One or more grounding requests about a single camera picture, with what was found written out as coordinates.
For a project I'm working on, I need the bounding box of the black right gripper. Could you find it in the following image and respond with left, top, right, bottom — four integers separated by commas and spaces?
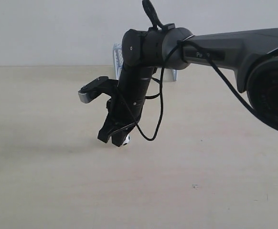
97, 86, 141, 147

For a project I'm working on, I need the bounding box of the small black white soccer ball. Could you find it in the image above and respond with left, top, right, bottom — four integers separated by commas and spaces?
122, 135, 130, 146

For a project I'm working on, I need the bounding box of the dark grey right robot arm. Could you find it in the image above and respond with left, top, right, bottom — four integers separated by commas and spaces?
97, 27, 278, 146

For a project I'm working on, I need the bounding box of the small light blue goal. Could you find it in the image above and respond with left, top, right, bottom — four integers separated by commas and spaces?
112, 43, 178, 82

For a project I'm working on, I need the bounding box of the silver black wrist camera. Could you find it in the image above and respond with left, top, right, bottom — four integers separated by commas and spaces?
78, 76, 118, 104

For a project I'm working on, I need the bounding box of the black camera cable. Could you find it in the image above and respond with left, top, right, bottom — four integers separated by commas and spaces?
115, 0, 278, 141

